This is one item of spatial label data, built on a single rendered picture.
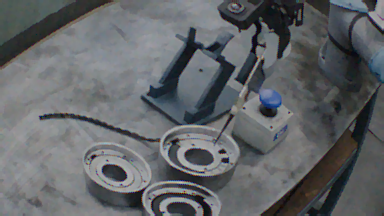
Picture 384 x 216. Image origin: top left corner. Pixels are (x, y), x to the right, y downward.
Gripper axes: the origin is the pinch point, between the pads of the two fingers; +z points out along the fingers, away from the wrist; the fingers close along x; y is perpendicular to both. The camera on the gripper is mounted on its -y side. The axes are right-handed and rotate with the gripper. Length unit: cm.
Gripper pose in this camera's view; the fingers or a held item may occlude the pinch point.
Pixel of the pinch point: (257, 66)
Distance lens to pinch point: 101.0
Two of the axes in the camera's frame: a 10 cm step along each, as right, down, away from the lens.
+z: -1.5, 8.0, 5.8
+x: -7.1, -5.0, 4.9
